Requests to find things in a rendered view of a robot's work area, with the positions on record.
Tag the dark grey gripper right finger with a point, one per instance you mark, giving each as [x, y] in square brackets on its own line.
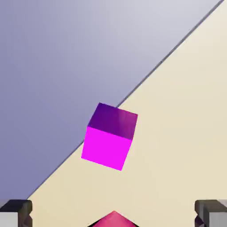
[209, 212]

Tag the small magenta cube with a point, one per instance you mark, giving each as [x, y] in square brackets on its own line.
[108, 147]

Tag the small pink cube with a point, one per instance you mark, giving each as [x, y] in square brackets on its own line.
[113, 220]

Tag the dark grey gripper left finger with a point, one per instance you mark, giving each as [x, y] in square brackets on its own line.
[19, 212]

